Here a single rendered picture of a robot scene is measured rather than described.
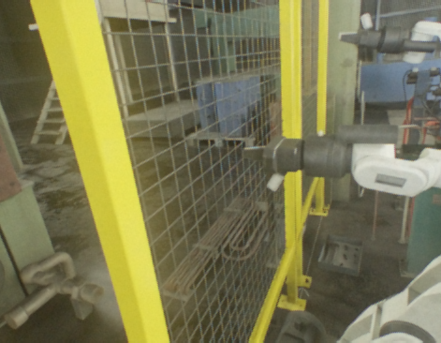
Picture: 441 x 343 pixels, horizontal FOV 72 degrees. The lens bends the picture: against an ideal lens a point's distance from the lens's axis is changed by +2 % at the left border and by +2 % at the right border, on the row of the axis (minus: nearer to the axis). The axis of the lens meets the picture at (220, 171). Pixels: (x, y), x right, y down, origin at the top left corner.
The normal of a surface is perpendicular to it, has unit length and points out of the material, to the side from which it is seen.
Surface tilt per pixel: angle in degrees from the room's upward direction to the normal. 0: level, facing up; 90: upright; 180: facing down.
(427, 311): 90
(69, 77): 90
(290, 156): 90
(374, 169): 109
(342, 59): 90
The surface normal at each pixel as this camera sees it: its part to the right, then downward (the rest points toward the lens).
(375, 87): -0.41, 0.36
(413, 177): -0.36, 0.65
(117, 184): 0.91, 0.06
